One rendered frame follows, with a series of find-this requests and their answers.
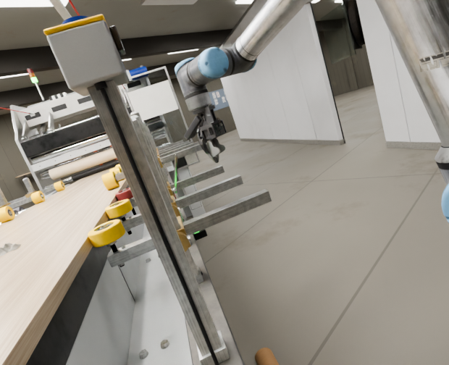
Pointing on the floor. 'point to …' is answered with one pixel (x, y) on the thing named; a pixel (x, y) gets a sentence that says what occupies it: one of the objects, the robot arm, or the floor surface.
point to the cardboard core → (265, 357)
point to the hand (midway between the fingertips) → (214, 159)
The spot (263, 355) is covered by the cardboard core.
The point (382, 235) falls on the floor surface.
